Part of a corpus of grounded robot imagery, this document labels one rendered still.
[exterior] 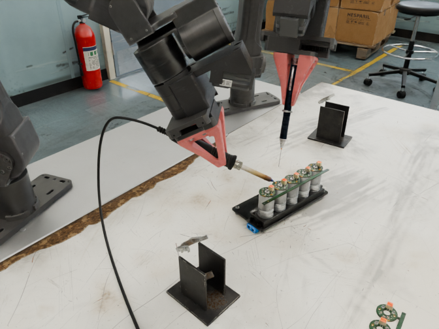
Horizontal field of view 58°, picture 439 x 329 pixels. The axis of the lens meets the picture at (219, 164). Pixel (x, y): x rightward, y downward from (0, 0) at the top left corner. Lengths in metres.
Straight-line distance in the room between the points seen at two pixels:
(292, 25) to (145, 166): 0.42
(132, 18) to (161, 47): 0.05
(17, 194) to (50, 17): 2.65
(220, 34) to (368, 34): 3.67
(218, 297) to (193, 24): 0.34
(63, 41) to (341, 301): 3.02
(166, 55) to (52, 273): 0.33
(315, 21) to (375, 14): 3.55
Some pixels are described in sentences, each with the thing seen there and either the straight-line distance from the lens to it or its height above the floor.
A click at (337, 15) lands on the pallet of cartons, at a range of 4.23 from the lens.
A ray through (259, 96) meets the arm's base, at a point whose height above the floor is 0.76.
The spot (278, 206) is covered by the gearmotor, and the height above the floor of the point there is 0.78.
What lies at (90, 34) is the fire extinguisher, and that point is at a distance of 3.24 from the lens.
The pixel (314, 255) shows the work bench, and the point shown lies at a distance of 0.61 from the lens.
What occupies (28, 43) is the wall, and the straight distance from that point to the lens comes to 3.21.
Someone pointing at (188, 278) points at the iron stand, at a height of 0.79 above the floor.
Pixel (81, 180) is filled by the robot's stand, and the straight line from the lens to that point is 0.78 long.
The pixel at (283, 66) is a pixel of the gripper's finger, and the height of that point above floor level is 0.99.
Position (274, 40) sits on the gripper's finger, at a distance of 0.59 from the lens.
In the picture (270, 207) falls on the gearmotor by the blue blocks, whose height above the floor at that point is 0.79.
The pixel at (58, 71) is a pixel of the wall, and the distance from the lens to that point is 3.35.
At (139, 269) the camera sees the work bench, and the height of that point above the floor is 0.75.
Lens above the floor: 1.16
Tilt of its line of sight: 32 degrees down
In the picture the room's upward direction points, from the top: straight up
